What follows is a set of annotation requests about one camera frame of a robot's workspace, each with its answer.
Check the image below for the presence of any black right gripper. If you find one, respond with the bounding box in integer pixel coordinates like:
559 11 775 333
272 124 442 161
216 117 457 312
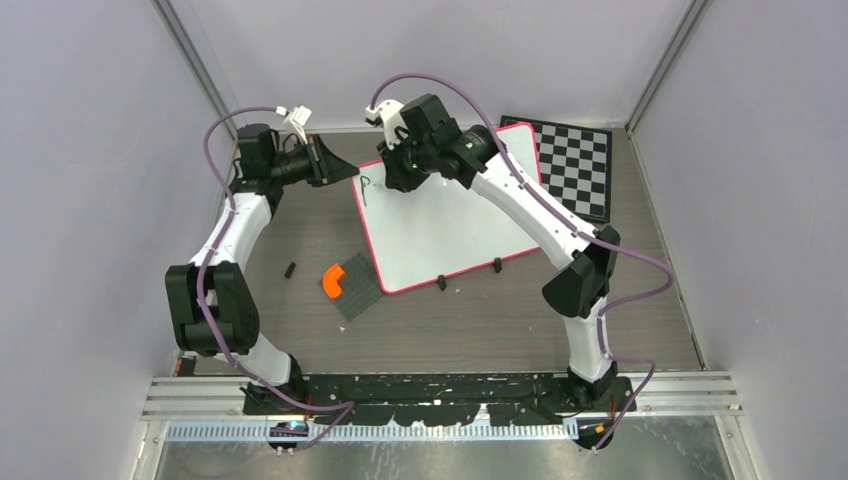
376 128 435 193

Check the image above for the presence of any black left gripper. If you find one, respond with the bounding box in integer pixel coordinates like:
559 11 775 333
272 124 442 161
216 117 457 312
270 135 359 189

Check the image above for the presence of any white board with pink frame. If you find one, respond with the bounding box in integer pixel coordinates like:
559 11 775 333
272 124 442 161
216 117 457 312
351 160 539 294

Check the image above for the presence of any black marker cap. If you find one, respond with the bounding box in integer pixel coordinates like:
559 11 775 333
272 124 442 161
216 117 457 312
284 262 296 279

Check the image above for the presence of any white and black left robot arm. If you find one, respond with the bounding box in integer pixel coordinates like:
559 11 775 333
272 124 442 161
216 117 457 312
165 123 359 414

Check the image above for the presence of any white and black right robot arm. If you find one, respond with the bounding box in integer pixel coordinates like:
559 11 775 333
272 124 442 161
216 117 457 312
365 94 620 411

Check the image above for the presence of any orange curved pipe piece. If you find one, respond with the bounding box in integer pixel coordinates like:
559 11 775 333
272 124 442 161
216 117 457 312
321 263 346 300

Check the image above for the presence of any black and white checkerboard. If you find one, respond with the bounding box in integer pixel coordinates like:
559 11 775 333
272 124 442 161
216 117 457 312
499 115 613 224

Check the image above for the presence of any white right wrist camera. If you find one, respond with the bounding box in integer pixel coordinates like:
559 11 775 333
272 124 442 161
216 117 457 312
365 99 408 149

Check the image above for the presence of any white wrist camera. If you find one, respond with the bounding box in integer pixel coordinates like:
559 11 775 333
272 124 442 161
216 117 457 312
365 99 408 149
275 105 312 143

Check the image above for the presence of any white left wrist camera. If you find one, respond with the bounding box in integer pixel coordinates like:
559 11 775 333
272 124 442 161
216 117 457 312
275 105 312 143

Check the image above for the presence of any grey studded base plate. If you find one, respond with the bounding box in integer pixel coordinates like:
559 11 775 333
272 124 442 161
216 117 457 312
331 253 385 322

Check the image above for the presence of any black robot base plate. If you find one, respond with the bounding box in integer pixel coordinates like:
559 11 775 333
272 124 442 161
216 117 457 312
241 372 636 427

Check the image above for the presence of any aluminium frame rail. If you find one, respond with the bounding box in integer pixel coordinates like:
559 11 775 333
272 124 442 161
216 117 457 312
141 372 744 443

